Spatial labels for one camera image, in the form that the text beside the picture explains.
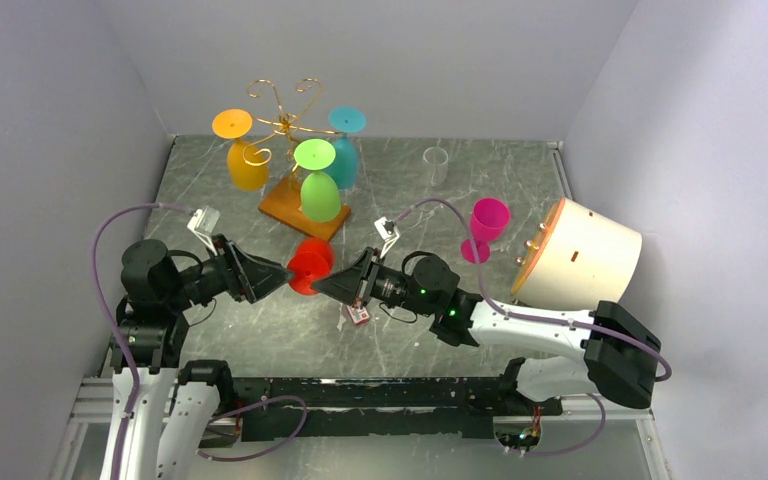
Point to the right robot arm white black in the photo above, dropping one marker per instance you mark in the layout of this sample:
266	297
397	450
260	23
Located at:
603	350

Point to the small red white card box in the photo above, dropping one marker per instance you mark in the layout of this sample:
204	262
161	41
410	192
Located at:
358	315

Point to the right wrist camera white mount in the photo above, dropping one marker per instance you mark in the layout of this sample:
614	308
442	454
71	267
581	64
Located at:
389	233

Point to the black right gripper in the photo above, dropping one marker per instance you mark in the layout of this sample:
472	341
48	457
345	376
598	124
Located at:
344	284

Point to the aluminium frame rail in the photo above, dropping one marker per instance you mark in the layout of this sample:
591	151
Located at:
604	352

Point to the orange plastic wine glass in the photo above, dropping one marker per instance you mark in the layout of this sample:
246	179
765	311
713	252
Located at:
247	168

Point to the clear wine glass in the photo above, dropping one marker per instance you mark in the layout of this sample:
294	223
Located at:
436	163

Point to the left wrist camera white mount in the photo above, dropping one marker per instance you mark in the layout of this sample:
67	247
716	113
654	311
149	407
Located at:
202	223

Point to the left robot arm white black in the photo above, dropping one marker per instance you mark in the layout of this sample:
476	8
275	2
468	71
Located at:
161	407

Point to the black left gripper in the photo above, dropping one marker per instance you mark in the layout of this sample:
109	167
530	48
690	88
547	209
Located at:
246	275

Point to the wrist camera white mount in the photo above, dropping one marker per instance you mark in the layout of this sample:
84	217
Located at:
202	223
389	233

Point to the red plastic wine glass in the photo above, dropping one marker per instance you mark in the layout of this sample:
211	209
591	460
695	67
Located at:
313	260

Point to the green plastic wine glass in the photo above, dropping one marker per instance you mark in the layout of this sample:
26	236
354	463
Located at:
319	195

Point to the blue plastic wine glass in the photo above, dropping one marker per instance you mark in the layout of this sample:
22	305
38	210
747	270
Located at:
343	170

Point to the cream drum-shaped toy box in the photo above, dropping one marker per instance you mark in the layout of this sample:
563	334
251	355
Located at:
576	259

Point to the pink plastic wine glass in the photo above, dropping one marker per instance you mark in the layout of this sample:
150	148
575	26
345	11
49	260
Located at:
489	219

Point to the gold wire wine glass rack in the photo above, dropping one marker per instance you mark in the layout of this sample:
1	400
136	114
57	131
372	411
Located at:
284	203

